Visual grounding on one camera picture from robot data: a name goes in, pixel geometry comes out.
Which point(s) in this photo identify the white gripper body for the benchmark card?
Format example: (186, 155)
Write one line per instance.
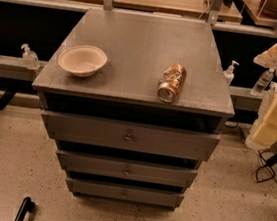
(268, 58)

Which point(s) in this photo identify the grey top drawer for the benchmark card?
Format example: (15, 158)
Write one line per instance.
(130, 136)

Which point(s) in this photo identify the grey drawer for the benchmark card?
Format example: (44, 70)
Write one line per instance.
(123, 192)
(129, 170)
(130, 136)

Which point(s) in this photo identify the grey drawer cabinet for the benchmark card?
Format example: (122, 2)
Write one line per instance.
(139, 47)

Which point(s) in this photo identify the grey bottom drawer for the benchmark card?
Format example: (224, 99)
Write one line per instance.
(123, 192)

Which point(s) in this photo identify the grey middle drawer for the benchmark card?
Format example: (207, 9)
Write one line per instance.
(129, 170)

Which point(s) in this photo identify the clear plastic water bottle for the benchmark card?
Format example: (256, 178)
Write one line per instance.
(262, 82)

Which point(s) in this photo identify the right white sanitizer pump bottle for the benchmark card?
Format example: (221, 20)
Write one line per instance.
(229, 72)

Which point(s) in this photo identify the crushed orange soda can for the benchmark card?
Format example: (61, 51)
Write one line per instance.
(171, 83)

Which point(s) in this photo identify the white paper bowl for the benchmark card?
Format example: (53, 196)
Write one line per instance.
(82, 61)

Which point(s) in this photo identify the left clear sanitizer pump bottle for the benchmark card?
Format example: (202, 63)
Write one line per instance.
(30, 58)

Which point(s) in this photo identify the black handle bottom left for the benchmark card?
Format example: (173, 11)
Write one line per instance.
(27, 206)

